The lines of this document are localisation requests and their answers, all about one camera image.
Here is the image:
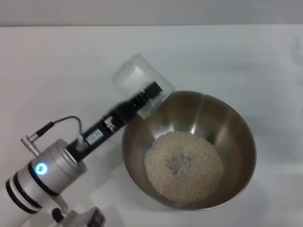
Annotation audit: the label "clear plastic measuring cup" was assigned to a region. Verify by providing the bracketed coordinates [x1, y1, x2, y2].
[111, 53, 175, 119]

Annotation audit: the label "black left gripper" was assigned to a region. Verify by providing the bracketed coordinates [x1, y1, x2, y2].
[66, 80, 164, 164]

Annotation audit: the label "stainless steel mixing bowl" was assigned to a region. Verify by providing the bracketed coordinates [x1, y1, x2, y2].
[122, 90, 257, 211]

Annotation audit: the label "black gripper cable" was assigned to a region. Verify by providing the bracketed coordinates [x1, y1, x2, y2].
[20, 115, 89, 157]

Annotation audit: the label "white rice grains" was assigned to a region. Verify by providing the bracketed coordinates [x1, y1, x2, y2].
[144, 131, 225, 203]

